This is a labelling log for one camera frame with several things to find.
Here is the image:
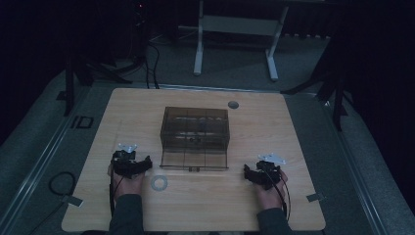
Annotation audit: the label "transparent brown plastic box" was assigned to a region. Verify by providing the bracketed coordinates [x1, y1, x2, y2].
[159, 106, 231, 172]

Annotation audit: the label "black tripod stand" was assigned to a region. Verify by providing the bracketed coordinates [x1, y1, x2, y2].
[281, 62, 353, 132]
[56, 53, 134, 118]

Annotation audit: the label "metal floor rail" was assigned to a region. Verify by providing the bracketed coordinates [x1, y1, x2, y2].
[0, 85, 99, 233]
[321, 97, 390, 235]

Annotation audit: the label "black floor cables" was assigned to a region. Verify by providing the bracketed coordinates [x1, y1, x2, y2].
[142, 40, 161, 90]

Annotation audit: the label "white desk frame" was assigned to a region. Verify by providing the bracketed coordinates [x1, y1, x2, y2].
[177, 0, 290, 82]

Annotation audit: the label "black looped floor cable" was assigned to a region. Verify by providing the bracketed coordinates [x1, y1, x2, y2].
[28, 171, 77, 235]

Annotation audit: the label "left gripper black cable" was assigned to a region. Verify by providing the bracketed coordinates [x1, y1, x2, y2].
[109, 164, 122, 217]

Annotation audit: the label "dark stand with red light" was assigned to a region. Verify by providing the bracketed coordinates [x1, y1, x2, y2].
[129, 0, 152, 68]

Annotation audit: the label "grey tape strip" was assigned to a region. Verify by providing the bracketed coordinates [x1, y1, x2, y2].
[305, 192, 327, 204]
[62, 194, 84, 209]

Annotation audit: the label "person's left hand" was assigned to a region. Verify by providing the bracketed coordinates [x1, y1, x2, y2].
[108, 163, 147, 202]

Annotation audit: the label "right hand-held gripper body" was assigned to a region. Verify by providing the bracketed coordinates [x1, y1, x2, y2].
[254, 152, 284, 191]

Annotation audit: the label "clear tape roll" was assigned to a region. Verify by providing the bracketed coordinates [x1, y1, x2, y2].
[150, 174, 169, 192]

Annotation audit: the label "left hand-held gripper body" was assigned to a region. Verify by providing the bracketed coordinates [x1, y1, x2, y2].
[111, 142, 146, 179]

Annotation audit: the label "person's right hand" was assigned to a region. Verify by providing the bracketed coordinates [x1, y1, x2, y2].
[254, 169, 290, 212]

